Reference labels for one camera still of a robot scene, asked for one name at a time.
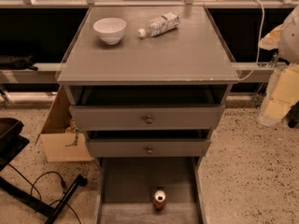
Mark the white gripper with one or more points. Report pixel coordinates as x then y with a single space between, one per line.
290 42

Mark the red coke can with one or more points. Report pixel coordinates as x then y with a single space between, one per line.
159 200

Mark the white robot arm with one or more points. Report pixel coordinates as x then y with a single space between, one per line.
289 38

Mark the grey drawer cabinet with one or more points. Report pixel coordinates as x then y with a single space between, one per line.
186 67

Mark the grey top drawer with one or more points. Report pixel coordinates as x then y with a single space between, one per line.
110 118

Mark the grey drawer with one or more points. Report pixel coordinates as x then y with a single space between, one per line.
127 186
148 148
110 118

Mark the grey middle drawer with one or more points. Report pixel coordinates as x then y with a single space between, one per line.
148 148

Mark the grey bottom drawer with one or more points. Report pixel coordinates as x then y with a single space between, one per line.
127 186

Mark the grey metal railing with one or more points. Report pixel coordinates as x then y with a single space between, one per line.
148 3

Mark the clear plastic water bottle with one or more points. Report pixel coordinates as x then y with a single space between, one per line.
160 25

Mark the white ceramic bowl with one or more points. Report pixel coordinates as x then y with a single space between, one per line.
110 30

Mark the brown cardboard box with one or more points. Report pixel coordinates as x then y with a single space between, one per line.
60 139

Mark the black cloth on ledge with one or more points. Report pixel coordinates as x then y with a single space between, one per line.
8 62

